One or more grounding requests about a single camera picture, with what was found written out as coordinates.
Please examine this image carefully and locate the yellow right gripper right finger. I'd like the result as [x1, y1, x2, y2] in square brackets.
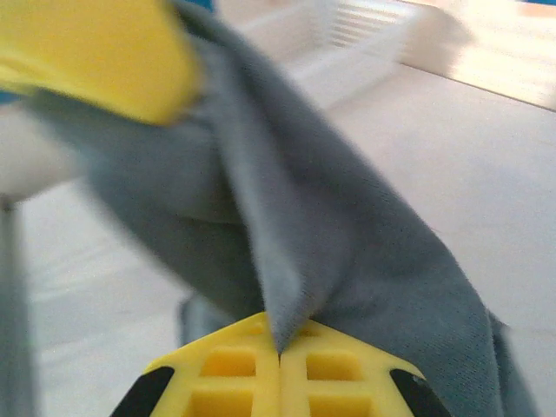
[277, 319, 453, 417]

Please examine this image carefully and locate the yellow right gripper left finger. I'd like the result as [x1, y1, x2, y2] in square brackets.
[110, 311, 280, 417]

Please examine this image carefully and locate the grey t-shirt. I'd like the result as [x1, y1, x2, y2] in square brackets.
[0, 0, 539, 417]

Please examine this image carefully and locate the white plastic mesh basket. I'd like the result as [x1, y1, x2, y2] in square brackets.
[299, 0, 473, 77]

